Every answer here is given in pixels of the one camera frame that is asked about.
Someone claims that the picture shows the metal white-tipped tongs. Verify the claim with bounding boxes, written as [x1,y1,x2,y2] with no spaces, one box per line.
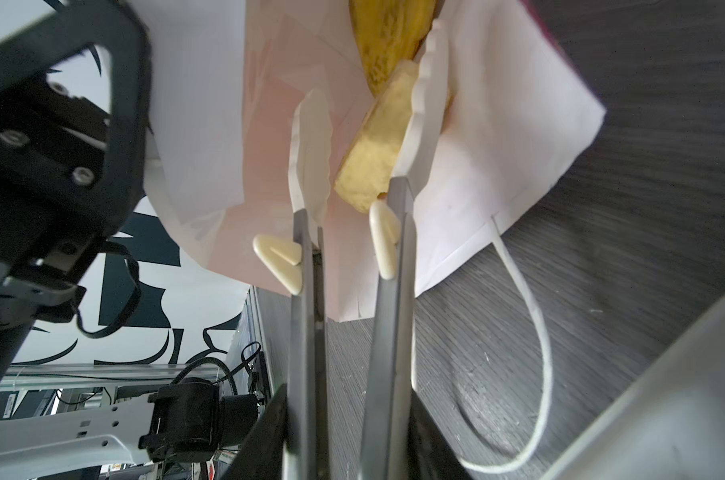
[254,21,449,479]

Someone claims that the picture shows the red white paper bag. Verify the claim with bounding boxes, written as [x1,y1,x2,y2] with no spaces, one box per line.
[130,0,607,475]

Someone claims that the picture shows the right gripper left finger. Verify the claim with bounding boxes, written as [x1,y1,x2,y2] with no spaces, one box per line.
[220,384,288,480]

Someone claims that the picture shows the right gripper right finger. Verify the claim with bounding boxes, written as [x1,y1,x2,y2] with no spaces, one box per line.
[406,390,472,480]

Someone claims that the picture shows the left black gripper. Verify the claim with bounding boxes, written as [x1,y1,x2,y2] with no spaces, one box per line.
[0,1,152,380]

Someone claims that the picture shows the white plastic tray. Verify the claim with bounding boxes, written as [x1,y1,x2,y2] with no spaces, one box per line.
[544,296,725,479]

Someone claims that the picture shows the pale split fake bun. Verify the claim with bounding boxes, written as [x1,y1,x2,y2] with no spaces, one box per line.
[334,60,419,213]

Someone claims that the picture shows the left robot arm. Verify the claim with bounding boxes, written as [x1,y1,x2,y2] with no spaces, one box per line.
[0,1,258,479]

